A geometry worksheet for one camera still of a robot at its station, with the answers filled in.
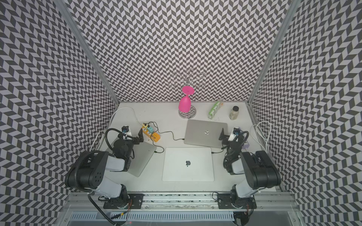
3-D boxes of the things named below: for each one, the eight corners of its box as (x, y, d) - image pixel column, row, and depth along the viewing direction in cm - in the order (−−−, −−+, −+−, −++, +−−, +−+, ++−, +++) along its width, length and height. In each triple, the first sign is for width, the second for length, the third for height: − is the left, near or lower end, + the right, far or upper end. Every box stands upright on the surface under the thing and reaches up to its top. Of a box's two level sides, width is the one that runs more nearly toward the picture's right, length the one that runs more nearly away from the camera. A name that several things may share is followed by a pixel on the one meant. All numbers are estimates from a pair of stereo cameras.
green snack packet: (207, 118, 109) (208, 112, 104) (215, 106, 118) (216, 100, 112) (211, 120, 108) (212, 114, 103) (219, 107, 116) (221, 102, 111)
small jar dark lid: (230, 120, 108) (233, 111, 99) (228, 115, 111) (232, 105, 103) (235, 120, 108) (239, 111, 99) (234, 115, 111) (238, 105, 103)
